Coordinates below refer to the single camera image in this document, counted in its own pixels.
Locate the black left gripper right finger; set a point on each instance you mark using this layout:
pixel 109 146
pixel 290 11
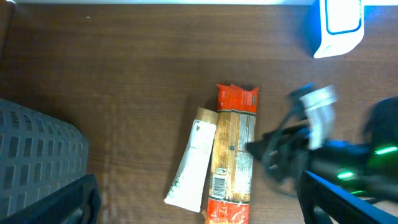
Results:
pixel 323 202

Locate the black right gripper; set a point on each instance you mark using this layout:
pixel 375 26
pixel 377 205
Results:
pixel 283 153

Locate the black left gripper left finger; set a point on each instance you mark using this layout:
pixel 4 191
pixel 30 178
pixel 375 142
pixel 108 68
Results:
pixel 77 202

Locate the orange spaghetti packet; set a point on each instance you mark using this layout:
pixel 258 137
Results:
pixel 231 163

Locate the white bamboo print tube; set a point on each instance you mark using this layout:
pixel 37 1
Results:
pixel 186 189

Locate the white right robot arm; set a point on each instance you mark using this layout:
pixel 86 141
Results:
pixel 368 169

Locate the white barcode scanner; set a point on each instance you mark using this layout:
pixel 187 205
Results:
pixel 334 27

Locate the grey plastic mesh basket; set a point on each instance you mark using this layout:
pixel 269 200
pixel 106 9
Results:
pixel 39 155

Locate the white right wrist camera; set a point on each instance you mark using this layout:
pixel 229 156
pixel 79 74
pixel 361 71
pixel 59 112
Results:
pixel 318 107

